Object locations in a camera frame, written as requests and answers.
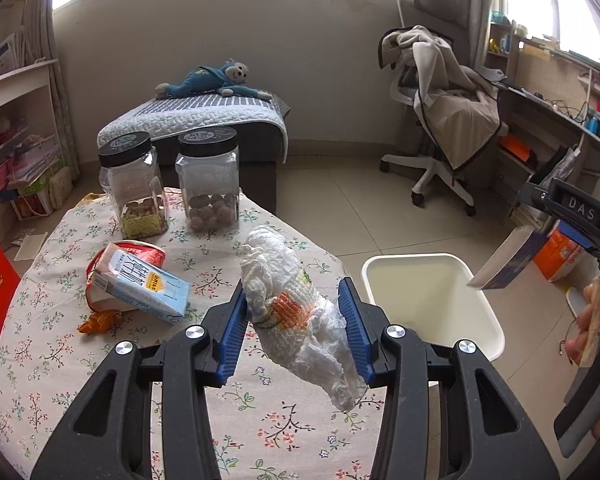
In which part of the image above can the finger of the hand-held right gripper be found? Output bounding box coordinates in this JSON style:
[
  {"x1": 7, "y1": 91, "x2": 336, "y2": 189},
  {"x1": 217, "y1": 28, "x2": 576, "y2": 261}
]
[{"x1": 517, "y1": 182, "x2": 597, "y2": 255}]

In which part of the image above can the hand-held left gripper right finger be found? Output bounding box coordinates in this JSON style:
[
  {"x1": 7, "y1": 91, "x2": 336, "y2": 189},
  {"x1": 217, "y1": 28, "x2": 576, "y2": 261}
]
[{"x1": 337, "y1": 276, "x2": 561, "y2": 480}]

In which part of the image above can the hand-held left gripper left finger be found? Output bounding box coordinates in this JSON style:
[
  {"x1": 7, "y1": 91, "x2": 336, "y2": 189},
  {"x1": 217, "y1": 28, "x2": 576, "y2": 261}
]
[{"x1": 30, "y1": 280, "x2": 248, "y2": 480}]

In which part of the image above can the white foam wrap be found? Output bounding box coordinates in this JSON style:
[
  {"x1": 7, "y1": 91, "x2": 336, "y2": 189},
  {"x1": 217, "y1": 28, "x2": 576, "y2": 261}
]
[{"x1": 237, "y1": 226, "x2": 368, "y2": 413}]

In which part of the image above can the dark blue small box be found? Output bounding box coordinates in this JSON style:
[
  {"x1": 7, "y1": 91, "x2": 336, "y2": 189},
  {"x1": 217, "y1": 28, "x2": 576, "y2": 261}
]
[{"x1": 467, "y1": 225, "x2": 551, "y2": 291}]

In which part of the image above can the white plastic bin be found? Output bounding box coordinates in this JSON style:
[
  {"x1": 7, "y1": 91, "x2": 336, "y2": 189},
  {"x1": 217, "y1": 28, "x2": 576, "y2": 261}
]
[{"x1": 361, "y1": 254, "x2": 506, "y2": 388}]

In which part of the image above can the person's right hand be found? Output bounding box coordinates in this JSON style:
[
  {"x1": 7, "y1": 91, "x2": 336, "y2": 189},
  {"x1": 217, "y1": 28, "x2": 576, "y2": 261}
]
[{"x1": 566, "y1": 277, "x2": 600, "y2": 367}]

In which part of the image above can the orange and white box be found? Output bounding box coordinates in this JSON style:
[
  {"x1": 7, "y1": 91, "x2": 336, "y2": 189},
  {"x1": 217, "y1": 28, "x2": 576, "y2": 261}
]
[{"x1": 532, "y1": 232, "x2": 583, "y2": 281}]

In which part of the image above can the clear plastic bag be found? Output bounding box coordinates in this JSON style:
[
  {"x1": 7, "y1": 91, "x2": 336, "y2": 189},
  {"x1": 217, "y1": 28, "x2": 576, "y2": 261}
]
[{"x1": 535, "y1": 145, "x2": 581, "y2": 191}]

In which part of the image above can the orange flat box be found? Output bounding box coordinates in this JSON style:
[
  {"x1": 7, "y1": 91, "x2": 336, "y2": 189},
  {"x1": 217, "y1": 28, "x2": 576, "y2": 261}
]
[{"x1": 497, "y1": 135, "x2": 533, "y2": 163}]

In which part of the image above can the light blue carton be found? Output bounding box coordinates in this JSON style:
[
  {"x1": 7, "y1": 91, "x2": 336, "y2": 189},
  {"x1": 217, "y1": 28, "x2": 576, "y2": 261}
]
[{"x1": 91, "y1": 246, "x2": 192, "y2": 325}]

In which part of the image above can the wooden desk with shelves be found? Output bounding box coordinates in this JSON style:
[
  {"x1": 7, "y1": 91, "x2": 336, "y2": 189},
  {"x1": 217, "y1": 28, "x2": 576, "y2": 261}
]
[{"x1": 482, "y1": 10, "x2": 600, "y2": 221}]

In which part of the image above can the red instant noodle bowl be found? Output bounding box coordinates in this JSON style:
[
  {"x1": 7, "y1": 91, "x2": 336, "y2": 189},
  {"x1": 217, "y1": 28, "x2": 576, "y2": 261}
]
[{"x1": 86, "y1": 241, "x2": 168, "y2": 313}]

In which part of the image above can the orange snack wrapper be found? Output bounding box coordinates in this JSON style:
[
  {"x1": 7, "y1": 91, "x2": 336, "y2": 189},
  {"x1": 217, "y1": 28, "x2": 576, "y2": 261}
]
[{"x1": 77, "y1": 310, "x2": 123, "y2": 336}]

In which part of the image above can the clear jar with brown balls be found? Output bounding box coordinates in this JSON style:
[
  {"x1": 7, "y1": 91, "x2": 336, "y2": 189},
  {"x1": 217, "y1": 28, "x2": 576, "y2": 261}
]
[{"x1": 175, "y1": 127, "x2": 242, "y2": 233}]

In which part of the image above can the dark low bed base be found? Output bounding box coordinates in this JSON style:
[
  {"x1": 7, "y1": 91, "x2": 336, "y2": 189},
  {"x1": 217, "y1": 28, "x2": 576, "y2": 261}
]
[{"x1": 152, "y1": 125, "x2": 281, "y2": 216}]

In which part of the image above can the white office chair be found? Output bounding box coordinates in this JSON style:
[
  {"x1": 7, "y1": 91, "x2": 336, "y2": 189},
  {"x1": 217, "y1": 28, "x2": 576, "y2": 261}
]
[{"x1": 380, "y1": 0, "x2": 511, "y2": 217}]

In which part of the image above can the clear jar with yellow nuts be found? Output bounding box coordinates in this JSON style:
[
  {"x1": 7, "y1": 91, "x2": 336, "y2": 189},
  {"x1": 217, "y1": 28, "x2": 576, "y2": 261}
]
[{"x1": 98, "y1": 131, "x2": 171, "y2": 240}]

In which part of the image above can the beige blanket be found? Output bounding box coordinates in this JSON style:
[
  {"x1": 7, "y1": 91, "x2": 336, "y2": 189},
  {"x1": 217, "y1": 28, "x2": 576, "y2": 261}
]
[{"x1": 377, "y1": 25, "x2": 503, "y2": 171}]

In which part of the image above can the padded ottoman with quilt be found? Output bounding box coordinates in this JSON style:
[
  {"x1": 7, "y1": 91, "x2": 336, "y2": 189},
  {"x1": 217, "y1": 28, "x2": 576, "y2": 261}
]
[{"x1": 96, "y1": 91, "x2": 290, "y2": 163}]

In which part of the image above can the white paper sheet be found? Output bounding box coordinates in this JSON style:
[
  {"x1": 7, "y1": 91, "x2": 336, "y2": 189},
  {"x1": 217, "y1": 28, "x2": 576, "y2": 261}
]
[{"x1": 12, "y1": 232, "x2": 48, "y2": 261}]

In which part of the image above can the cream fabric bag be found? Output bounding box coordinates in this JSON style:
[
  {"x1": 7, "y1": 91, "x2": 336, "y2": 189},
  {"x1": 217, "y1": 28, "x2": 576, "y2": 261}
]
[{"x1": 47, "y1": 166, "x2": 74, "y2": 211}]

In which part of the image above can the grey curtain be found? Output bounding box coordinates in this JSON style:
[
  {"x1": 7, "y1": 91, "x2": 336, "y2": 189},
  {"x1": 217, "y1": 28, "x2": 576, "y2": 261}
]
[
  {"x1": 415, "y1": 0, "x2": 496, "y2": 68},
  {"x1": 22, "y1": 0, "x2": 83, "y2": 166}
]

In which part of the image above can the blue plush monkey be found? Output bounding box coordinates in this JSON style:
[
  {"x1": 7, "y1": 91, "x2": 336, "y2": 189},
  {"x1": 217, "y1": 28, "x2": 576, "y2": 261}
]
[{"x1": 154, "y1": 58, "x2": 273, "y2": 101}]

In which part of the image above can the white shelving unit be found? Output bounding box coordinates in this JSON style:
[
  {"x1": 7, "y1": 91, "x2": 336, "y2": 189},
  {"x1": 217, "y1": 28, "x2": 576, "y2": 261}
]
[{"x1": 0, "y1": 57, "x2": 76, "y2": 221}]

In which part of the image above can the white desk calendar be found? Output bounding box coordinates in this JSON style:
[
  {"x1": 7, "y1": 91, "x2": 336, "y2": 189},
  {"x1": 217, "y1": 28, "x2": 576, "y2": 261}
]
[{"x1": 0, "y1": 30, "x2": 26, "y2": 78}]

